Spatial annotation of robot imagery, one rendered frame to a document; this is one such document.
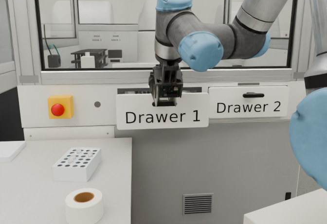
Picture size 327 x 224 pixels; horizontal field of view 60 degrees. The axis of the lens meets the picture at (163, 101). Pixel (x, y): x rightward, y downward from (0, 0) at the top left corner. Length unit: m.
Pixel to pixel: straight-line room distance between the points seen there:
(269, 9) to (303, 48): 0.55
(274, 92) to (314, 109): 0.77
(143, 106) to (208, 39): 0.40
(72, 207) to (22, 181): 0.24
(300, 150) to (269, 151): 0.83
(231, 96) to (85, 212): 0.65
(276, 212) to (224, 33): 0.33
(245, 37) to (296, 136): 0.33
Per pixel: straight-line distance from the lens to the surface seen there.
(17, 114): 1.99
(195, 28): 0.56
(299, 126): 0.33
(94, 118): 1.01
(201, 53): 0.53
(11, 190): 0.75
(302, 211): 0.53
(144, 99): 0.87
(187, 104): 0.89
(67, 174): 0.74
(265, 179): 1.20
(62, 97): 0.96
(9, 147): 0.97
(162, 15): 0.62
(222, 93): 1.01
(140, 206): 1.14
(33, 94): 1.03
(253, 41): 0.62
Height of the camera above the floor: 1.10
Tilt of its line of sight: 13 degrees down
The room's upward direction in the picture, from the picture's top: straight up
